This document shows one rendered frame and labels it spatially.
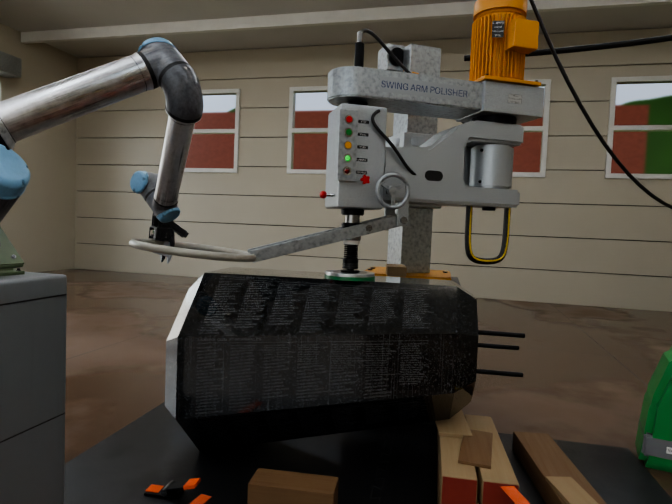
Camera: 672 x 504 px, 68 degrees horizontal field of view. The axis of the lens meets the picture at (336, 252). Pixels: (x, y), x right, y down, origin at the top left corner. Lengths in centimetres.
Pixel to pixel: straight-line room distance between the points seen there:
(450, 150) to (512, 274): 598
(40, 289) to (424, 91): 158
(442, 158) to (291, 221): 648
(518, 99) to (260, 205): 678
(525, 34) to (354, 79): 78
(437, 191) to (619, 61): 668
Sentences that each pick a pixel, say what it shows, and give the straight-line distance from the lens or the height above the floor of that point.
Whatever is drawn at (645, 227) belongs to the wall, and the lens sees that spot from 845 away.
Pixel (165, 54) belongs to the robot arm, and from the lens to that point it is 174.
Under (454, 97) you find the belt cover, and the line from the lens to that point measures 228.
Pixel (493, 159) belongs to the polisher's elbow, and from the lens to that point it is 237.
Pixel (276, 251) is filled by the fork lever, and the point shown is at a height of 92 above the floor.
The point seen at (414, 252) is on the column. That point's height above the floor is 90.
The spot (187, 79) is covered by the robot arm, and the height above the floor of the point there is 146.
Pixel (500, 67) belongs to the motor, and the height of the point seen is 175.
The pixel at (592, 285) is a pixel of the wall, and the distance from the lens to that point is 831.
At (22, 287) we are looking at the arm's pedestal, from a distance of 161.
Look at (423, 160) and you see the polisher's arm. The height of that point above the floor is 132.
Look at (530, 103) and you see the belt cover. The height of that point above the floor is 160.
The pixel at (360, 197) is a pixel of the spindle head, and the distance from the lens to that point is 206.
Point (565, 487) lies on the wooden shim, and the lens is 217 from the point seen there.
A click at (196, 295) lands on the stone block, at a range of 217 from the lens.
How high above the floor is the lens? 103
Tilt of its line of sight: 3 degrees down
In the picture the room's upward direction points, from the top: 2 degrees clockwise
